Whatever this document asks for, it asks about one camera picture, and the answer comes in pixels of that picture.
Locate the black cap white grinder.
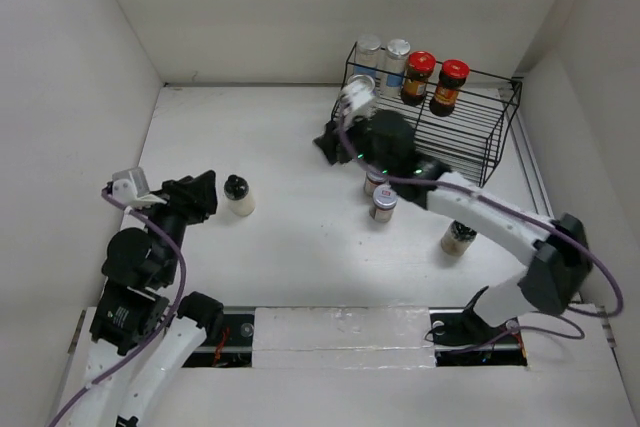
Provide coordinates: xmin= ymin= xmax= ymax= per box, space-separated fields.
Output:
xmin=223 ymin=174 xmax=255 ymax=217

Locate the silver lid blue label shaker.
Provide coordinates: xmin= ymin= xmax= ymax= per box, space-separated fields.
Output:
xmin=380 ymin=39 xmax=411 ymax=97

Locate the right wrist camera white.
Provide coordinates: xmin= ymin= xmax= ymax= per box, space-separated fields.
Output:
xmin=338 ymin=86 xmax=376 ymax=127

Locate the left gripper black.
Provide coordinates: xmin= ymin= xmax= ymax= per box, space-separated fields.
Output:
xmin=140 ymin=168 xmax=217 ymax=282

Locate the black cap brown grinder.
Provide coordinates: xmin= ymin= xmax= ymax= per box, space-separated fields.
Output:
xmin=440 ymin=221 xmax=477 ymax=257

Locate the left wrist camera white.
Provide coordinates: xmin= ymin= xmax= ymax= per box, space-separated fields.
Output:
xmin=106 ymin=167 xmax=166 ymax=209

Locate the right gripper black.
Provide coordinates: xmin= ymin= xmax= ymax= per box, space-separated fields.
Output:
xmin=311 ymin=105 xmax=395 ymax=177

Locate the red label spice jar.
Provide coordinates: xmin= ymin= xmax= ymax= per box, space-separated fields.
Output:
xmin=370 ymin=184 xmax=398 ymax=223
xmin=363 ymin=171 xmax=387 ymax=196

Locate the clear glass jar white powder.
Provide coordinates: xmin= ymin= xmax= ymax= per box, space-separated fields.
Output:
xmin=345 ymin=74 xmax=376 ymax=96

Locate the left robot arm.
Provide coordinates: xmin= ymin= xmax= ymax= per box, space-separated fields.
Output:
xmin=49 ymin=167 xmax=224 ymax=426

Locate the black wire rack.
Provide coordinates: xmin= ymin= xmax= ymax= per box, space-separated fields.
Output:
xmin=328 ymin=40 xmax=524 ymax=189

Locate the red lid sauce jar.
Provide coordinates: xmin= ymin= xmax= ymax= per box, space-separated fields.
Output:
xmin=429 ymin=59 xmax=470 ymax=117
xmin=400 ymin=51 xmax=436 ymax=106

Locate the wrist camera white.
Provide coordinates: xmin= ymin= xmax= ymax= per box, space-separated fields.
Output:
xmin=106 ymin=167 xmax=166 ymax=209
xmin=338 ymin=86 xmax=376 ymax=127

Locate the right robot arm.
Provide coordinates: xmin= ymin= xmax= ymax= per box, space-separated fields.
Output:
xmin=314 ymin=110 xmax=594 ymax=349

